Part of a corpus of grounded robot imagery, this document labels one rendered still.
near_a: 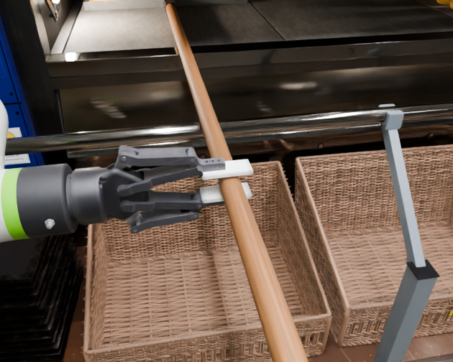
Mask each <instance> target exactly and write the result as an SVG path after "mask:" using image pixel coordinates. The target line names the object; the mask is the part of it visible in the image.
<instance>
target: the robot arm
mask: <svg viewBox="0 0 453 362"><path fill-rule="evenodd" d="M8 128H9V121H8V114H7V112H6V109H5V107H4V104H3V103H2V102H1V100H0V243H2V242H6V241H14V240H20V239H26V238H37V237H43V236H55V235H61V234H67V233H74V232H75V231H76V230H77V227H78V224H81V225H82V226H84V225H91V224H97V223H105V222H107V221H108V220H110V219H112V218H114V219H119V220H122V221H123V220H125V221H126V222H127V223H128V224H129V225H130V227H131V233H133V234H136V233H139V232H141V231H143V230H145V229H147V228H154V227H158V226H165V225H170V224H174V223H182V222H186V221H193V220H197V219H198V218H199V213H200V211H201V209H202V208H203V207H206V206H213V205H223V204H224V199H223V196H222V193H221V189H220V187H219V185H216V186H209V187H201V188H200V190H197V191H196V192H155V191H153V190H151V188H152V187H153V186H156V185H161V184H165V183H168V182H173V181H176V180H182V179H185V178H188V177H193V176H196V175H199V178H201V179H202V180H209V179H216V178H223V177H236V176H242V175H252V174H253V170H252V167H251V165H250V162H249V160H248V159H241V160H233V161H224V158H221V157H218V158H211V159H199V158H198V157H197V155H196V153H195V150H194V148H193V147H169V148H146V149H137V148H134V147H129V146H126V145H121V146H120V147H119V155H118V157H117V160H116V164H112V165H110V166H108V167H105V168H100V167H88V168H80V169H75V170H74V171H72V169H71V168H70V166H69V165H68V164H66V163H65V164H51V165H43V166H35V167H21V168H13V169H4V158H5V149H6V138H7V133H8ZM161 165H164V166H161ZM131 166H140V167H143V166H161V167H156V168H152V169H149V168H144V169H140V170H131V169H130V167H131ZM155 209H156V210H155ZM138 211H145V212H143V213H139V212H138Z"/></svg>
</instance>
